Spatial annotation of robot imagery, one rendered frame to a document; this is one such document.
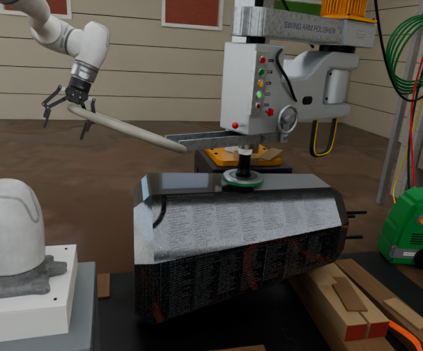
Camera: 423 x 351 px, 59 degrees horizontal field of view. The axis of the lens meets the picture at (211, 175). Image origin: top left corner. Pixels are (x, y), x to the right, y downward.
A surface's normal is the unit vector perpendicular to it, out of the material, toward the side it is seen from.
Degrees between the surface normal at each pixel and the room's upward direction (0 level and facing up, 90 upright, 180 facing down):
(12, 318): 90
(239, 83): 90
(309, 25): 90
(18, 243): 88
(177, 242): 45
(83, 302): 0
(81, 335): 0
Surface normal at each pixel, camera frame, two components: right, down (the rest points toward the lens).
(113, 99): 0.25, 0.32
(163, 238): 0.22, -0.44
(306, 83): 0.62, 0.29
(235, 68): -0.79, 0.15
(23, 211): 0.81, -0.11
